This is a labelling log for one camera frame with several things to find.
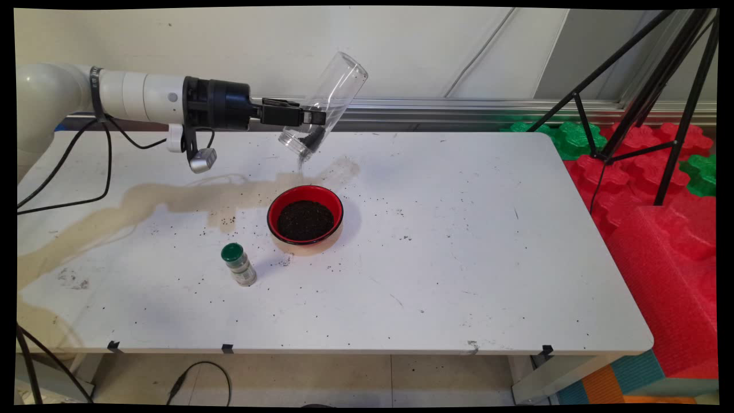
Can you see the clear plastic jar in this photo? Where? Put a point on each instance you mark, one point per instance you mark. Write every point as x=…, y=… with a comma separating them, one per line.
x=344, y=80

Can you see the dark grains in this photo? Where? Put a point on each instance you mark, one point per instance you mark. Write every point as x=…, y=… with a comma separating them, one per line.
x=314, y=137
x=305, y=221

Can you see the red bowl with black rim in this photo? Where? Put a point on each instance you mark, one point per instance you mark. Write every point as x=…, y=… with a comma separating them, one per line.
x=275, y=201

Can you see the green-capped spice bottle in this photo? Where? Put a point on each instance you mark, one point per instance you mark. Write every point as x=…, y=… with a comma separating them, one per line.
x=241, y=267

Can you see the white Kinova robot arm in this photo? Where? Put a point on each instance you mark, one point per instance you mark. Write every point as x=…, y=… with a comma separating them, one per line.
x=51, y=92

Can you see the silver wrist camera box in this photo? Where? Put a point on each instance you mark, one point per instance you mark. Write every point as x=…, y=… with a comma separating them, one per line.
x=203, y=160

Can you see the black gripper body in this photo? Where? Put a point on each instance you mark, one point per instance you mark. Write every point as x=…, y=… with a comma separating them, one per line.
x=221, y=106

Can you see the red foam puzzle mat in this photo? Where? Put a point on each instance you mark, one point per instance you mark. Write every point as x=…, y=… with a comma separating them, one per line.
x=625, y=178

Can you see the large red foam block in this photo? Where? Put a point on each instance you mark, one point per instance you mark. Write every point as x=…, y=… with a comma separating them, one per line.
x=671, y=287

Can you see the grey table leg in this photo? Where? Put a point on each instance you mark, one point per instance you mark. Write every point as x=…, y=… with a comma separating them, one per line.
x=69, y=384
x=550, y=378

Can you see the orange foam mat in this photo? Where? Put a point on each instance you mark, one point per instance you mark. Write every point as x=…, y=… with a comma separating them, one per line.
x=602, y=385

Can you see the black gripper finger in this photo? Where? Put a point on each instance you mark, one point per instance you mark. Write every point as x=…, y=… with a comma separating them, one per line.
x=287, y=116

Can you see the teal foam mat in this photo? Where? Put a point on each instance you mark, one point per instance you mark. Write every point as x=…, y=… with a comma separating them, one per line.
x=642, y=373

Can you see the green foam puzzle piece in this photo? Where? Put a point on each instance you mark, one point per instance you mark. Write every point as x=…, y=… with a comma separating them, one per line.
x=573, y=140
x=702, y=175

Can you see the black tripod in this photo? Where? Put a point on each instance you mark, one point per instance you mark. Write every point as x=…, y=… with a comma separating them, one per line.
x=633, y=112

